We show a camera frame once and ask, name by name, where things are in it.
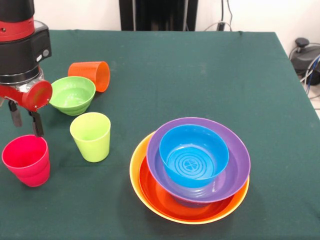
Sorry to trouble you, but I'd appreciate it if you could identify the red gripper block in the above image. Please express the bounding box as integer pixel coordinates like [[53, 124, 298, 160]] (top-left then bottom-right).
[[0, 79, 54, 138]]

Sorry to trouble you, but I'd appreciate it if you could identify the crimson pink plastic cup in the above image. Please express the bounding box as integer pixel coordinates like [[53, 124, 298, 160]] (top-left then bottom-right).
[[1, 134, 51, 188]]

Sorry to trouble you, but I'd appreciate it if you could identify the orange-red plastic cup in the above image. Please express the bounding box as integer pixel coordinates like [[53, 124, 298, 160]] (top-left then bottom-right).
[[68, 61, 111, 93]]

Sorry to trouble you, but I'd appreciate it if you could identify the orange plastic bowl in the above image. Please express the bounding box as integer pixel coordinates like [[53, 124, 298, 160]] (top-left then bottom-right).
[[129, 132, 250, 225]]

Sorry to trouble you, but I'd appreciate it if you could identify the red-orange plastic bowl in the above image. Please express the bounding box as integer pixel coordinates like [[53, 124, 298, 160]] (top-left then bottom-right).
[[138, 154, 247, 221]]

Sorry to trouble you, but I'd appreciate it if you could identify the blue plastic bowl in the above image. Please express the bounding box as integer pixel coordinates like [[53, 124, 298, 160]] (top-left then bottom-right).
[[158, 124, 230, 189]]

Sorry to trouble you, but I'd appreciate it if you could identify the purple plastic bowl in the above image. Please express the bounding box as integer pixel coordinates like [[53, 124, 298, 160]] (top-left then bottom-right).
[[146, 116, 251, 208]]

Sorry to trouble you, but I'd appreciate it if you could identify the green plastic bowl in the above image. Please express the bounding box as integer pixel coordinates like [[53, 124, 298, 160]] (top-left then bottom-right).
[[48, 76, 97, 116]]

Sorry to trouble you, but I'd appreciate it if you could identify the green plastic cup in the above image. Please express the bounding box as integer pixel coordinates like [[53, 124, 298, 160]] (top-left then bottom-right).
[[69, 112, 112, 163]]

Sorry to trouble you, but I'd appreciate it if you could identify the dark green tablecloth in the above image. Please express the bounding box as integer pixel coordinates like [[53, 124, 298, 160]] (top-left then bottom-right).
[[0, 29, 320, 240]]

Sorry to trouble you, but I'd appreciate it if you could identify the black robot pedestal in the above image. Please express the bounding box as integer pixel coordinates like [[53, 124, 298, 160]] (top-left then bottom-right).
[[119, 0, 198, 32]]

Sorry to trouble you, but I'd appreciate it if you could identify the white cable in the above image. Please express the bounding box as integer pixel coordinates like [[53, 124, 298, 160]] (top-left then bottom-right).
[[203, 21, 233, 32]]

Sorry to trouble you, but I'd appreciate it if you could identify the black wall cable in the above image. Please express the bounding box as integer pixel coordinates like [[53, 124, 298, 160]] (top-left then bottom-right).
[[219, 0, 234, 31]]

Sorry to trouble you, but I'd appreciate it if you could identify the tangle of cables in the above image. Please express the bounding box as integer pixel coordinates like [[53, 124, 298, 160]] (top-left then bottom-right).
[[301, 53, 320, 97]]

